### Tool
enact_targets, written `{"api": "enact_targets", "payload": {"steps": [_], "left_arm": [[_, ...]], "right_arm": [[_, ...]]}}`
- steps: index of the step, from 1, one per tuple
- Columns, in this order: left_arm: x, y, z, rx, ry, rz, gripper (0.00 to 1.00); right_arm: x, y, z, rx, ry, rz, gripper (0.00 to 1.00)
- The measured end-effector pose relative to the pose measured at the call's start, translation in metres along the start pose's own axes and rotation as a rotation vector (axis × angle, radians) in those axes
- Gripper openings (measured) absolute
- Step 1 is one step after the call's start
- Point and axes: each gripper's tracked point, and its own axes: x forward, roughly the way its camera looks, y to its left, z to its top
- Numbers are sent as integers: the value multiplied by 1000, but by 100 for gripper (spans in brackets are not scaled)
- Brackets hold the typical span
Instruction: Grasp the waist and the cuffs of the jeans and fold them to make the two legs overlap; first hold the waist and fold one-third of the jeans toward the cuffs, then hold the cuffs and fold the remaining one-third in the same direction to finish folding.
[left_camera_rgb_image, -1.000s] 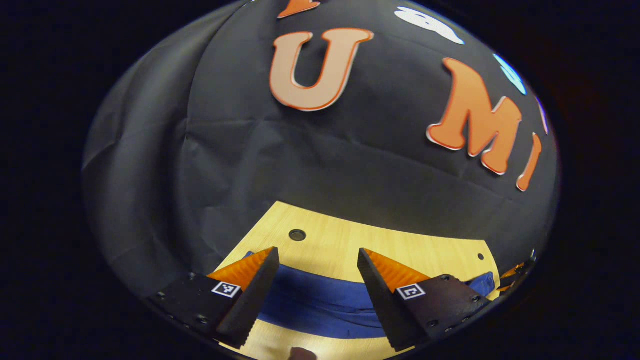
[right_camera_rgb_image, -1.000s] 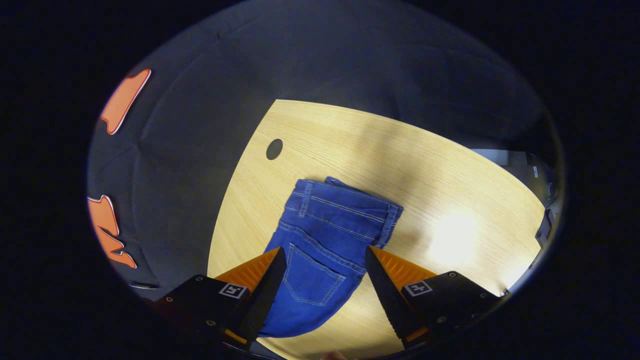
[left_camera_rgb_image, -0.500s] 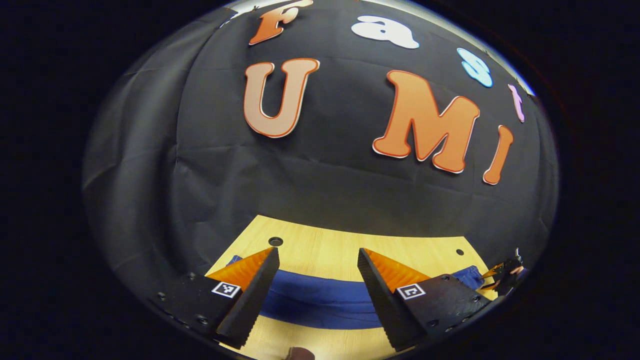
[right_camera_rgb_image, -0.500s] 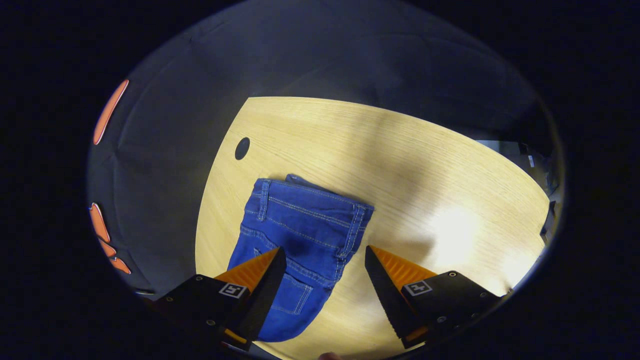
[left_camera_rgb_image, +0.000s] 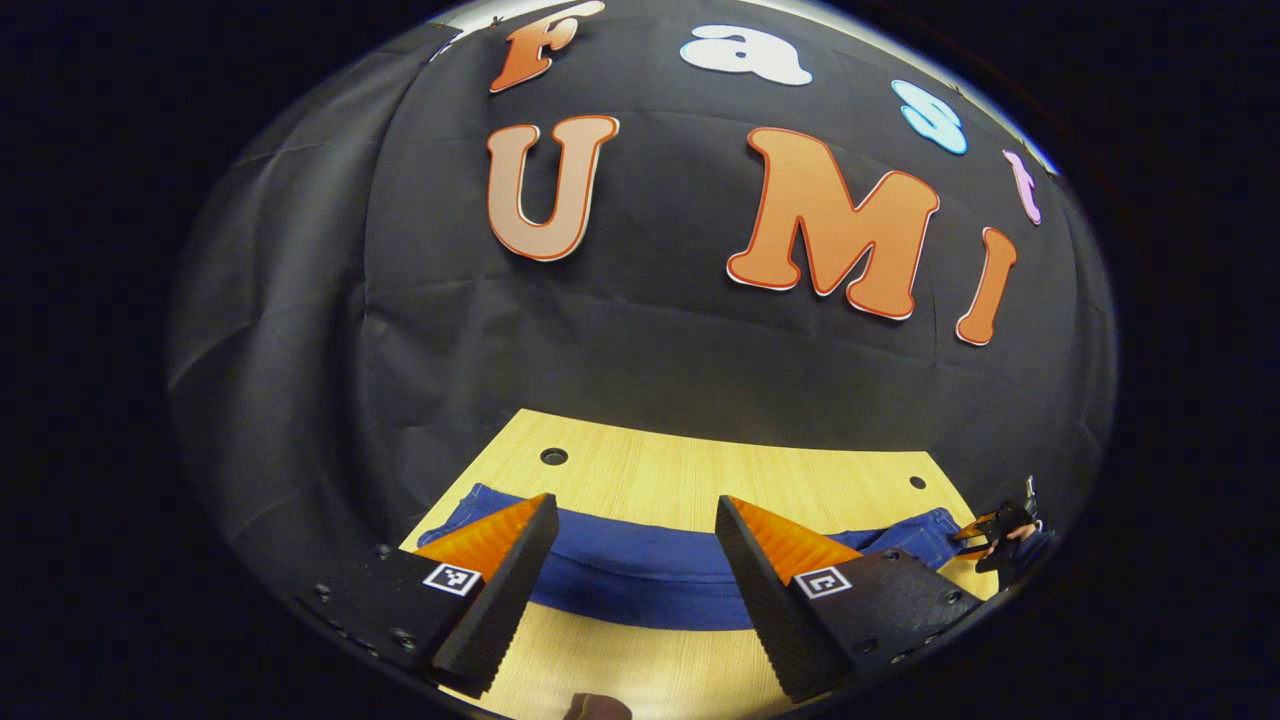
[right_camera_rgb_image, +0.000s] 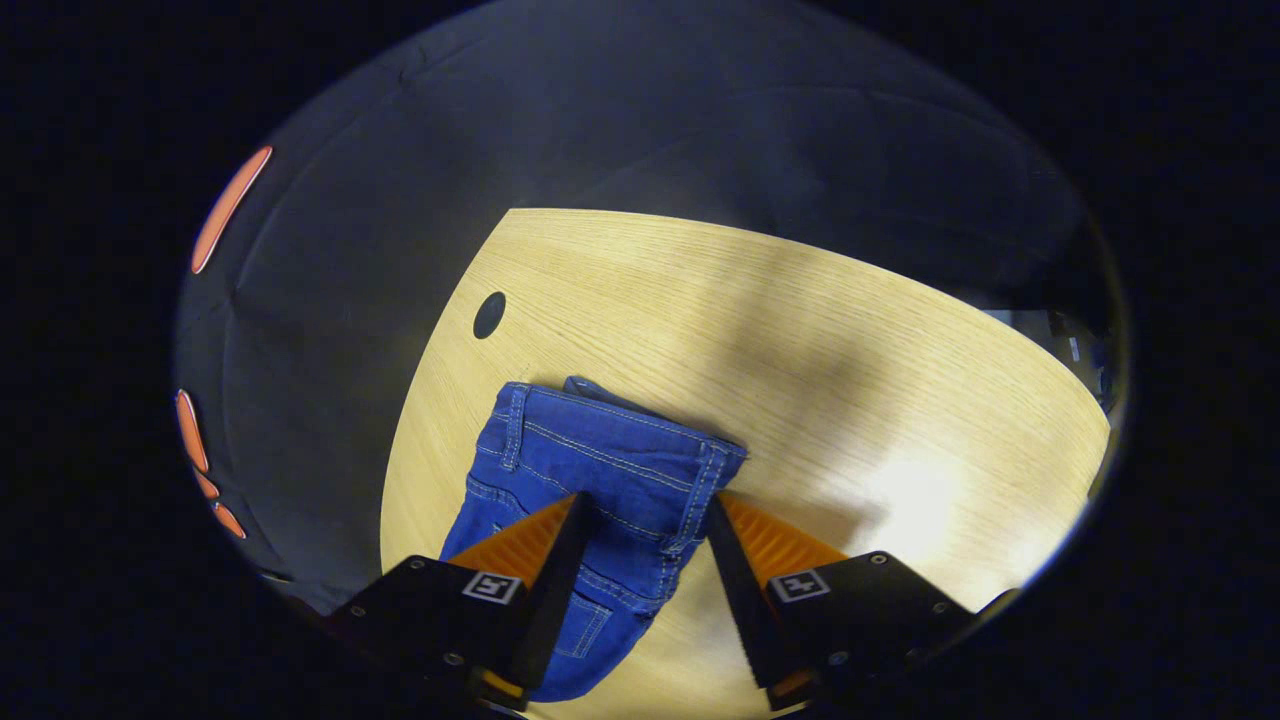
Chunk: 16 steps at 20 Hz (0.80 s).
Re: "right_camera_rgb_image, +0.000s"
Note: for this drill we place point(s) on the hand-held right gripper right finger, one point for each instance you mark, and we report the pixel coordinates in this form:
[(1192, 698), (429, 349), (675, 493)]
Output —
[(740, 600)]

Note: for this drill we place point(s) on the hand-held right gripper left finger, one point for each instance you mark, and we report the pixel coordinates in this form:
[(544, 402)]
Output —
[(555, 600)]

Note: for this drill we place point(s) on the blue denim jeans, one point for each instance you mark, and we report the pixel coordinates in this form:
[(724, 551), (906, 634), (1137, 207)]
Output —
[(620, 470)]

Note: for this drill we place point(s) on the black table grommet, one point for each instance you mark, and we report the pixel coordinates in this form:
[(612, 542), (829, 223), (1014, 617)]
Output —
[(489, 315)]

